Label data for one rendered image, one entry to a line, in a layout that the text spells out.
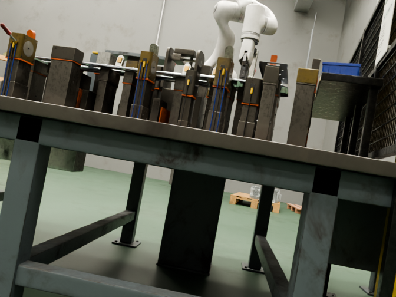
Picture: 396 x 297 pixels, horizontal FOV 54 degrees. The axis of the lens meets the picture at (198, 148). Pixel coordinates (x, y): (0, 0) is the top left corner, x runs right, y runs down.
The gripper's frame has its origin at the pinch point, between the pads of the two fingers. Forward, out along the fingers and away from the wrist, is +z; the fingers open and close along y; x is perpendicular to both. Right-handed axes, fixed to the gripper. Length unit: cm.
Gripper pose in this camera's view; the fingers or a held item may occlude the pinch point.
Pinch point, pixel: (243, 75)
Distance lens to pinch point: 177.9
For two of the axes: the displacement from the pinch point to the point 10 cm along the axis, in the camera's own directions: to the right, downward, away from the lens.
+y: -2.3, -0.8, -9.7
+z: -1.8, 9.8, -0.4
